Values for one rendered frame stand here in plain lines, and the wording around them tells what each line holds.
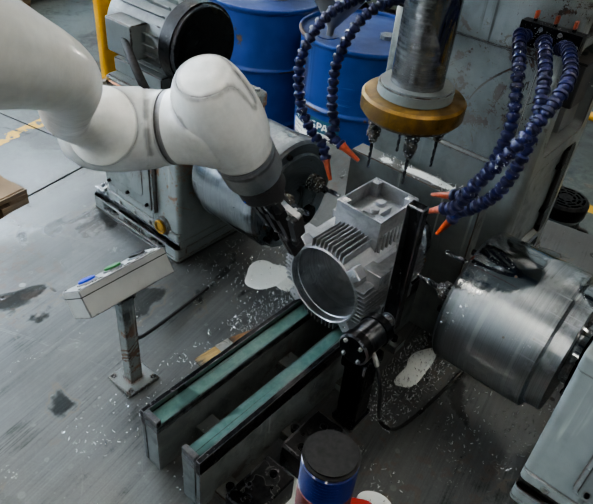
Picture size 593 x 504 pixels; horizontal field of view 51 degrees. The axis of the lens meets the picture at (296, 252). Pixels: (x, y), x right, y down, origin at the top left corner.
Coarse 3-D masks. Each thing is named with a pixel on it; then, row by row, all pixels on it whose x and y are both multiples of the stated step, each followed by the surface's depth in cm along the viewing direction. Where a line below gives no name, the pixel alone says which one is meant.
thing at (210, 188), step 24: (288, 144) 124; (312, 144) 128; (288, 168) 125; (312, 168) 132; (216, 192) 128; (288, 192) 127; (312, 192) 136; (216, 216) 136; (240, 216) 126; (312, 216) 140; (264, 240) 131
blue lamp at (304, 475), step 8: (304, 472) 63; (304, 480) 63; (312, 480) 62; (320, 480) 61; (352, 480) 62; (304, 488) 64; (312, 488) 62; (320, 488) 62; (328, 488) 61; (336, 488) 61; (344, 488) 62; (352, 488) 64; (304, 496) 64; (312, 496) 63; (320, 496) 62; (328, 496) 62; (336, 496) 62; (344, 496) 63
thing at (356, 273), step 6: (306, 234) 113; (306, 240) 112; (360, 264) 107; (348, 270) 107; (354, 270) 106; (360, 270) 107; (354, 276) 107; (360, 276) 106; (366, 276) 107; (354, 282) 107; (294, 288) 120; (294, 294) 121; (342, 324) 114; (348, 324) 114; (354, 324) 114; (342, 330) 115
